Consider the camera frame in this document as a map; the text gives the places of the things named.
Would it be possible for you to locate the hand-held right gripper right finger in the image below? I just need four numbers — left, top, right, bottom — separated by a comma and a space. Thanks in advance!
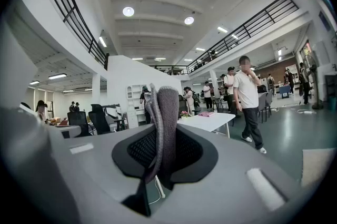
164, 124, 315, 224

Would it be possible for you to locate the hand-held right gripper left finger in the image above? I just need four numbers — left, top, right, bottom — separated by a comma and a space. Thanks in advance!
0, 105, 169, 224

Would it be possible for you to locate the grey cloth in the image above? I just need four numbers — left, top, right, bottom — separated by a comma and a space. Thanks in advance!
143, 82, 180, 184

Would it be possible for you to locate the black mesh office chair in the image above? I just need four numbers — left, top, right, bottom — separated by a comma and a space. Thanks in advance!
67, 111, 93, 137

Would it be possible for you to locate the white and black machine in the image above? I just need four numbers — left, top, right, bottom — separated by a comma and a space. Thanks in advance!
102, 103, 126, 131

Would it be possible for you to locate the white shelf cabinet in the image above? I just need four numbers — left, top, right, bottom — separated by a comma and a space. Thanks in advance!
125, 84, 148, 129

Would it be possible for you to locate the beige rug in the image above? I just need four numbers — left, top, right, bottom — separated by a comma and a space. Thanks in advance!
301, 148, 337, 188

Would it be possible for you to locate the black mesh highback chair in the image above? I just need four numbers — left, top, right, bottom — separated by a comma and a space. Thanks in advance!
178, 94, 188, 120

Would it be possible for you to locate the blue table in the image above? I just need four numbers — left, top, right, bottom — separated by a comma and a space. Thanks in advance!
279, 85, 292, 99

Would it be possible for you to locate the black balcony railing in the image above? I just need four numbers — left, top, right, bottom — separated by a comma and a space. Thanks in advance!
154, 0, 300, 76
35, 0, 110, 71

